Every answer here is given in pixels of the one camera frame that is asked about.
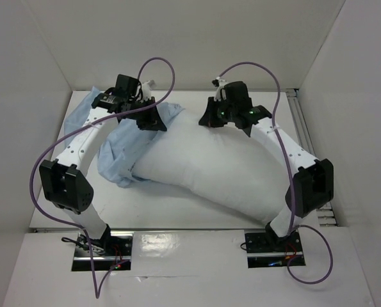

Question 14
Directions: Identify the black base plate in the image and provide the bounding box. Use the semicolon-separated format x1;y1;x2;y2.
70;235;133;272
240;232;305;269

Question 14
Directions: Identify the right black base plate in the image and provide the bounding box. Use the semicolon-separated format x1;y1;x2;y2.
240;232;305;269

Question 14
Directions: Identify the purple cable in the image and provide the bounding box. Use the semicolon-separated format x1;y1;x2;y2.
30;57;176;299
215;61;332;285

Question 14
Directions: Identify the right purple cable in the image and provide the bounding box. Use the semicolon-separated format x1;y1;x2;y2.
215;61;332;285

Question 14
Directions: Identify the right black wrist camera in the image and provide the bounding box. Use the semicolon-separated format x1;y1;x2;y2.
212;77;253;111

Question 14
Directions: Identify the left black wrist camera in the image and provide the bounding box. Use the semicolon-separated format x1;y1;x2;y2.
113;74;155;101

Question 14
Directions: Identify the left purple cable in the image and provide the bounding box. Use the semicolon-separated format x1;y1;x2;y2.
30;57;176;299

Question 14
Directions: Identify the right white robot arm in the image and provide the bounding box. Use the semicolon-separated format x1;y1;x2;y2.
199;97;334;251

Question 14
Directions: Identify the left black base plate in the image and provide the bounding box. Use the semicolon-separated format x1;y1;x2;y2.
70;235;133;272

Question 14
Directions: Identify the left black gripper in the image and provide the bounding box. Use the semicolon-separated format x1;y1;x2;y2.
127;97;166;132

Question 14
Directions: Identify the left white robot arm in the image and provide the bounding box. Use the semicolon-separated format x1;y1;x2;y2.
39;93;166;255

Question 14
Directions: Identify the aluminium rail frame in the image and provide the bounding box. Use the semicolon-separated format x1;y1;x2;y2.
286;89;338;227

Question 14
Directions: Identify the white pillow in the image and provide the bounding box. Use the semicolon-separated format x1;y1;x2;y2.
133;110;289;224

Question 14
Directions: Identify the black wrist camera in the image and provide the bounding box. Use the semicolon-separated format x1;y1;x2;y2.
212;77;253;111
113;74;155;101

